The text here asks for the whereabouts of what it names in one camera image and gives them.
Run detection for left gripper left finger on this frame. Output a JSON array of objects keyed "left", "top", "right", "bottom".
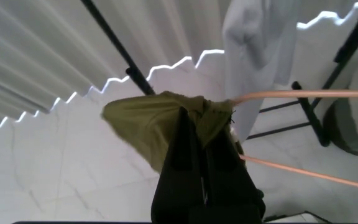
[{"left": 151, "top": 106, "right": 203, "bottom": 222}]

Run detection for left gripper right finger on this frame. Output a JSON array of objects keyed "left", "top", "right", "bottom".
[{"left": 201, "top": 124, "right": 266, "bottom": 222}]

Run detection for green garment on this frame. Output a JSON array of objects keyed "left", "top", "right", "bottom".
[{"left": 100, "top": 90, "right": 246, "bottom": 174}]

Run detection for pink clothes hanger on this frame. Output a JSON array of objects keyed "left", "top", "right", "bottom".
[{"left": 230, "top": 89, "right": 358, "bottom": 193}]

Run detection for pale grey shorts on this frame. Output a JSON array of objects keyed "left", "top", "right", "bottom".
[{"left": 221, "top": 0, "right": 301, "bottom": 144}]

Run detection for white laundry basket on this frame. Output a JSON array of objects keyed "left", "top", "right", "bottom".
[{"left": 323, "top": 49, "right": 358, "bottom": 158}]

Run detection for black clothes rack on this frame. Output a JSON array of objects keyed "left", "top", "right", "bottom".
[{"left": 79, "top": 0, "right": 358, "bottom": 148}]

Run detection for white curtain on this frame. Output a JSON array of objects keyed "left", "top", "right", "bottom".
[{"left": 0, "top": 0, "right": 358, "bottom": 125}]

